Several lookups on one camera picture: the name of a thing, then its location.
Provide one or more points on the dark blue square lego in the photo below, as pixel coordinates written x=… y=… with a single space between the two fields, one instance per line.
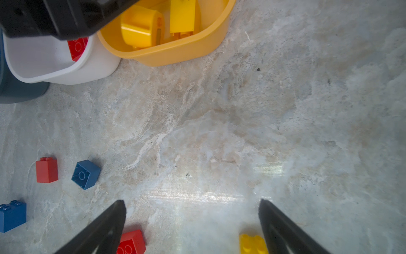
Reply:
x=86 y=174

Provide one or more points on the yellow round lego piece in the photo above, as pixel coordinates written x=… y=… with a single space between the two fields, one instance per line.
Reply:
x=142 y=27

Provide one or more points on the yellow lego brick front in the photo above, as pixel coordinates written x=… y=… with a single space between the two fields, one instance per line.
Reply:
x=252 y=245

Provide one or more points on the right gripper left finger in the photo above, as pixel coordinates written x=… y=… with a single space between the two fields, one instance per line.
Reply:
x=102 y=236

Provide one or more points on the yellow lego brick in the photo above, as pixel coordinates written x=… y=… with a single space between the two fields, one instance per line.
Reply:
x=185 y=18
x=252 y=245

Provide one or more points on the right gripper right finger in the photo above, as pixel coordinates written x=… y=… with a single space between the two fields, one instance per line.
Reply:
x=282 y=235

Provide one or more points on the yellow plastic bin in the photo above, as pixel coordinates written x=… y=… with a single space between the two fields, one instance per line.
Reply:
x=215 y=18

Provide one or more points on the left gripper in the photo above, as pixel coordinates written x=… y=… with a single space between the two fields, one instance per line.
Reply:
x=62 y=19

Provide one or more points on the small red lego brick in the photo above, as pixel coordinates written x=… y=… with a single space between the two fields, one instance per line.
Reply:
x=47 y=170

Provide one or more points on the dark teal plastic bin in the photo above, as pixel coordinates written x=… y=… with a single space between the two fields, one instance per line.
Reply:
x=14 y=90

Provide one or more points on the blue lego brick front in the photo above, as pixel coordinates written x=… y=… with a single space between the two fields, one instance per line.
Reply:
x=12 y=215

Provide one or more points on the white plastic bin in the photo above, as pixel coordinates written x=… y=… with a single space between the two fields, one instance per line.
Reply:
x=35 y=59

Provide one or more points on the red lego brick front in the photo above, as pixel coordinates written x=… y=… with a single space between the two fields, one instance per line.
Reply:
x=132 y=243

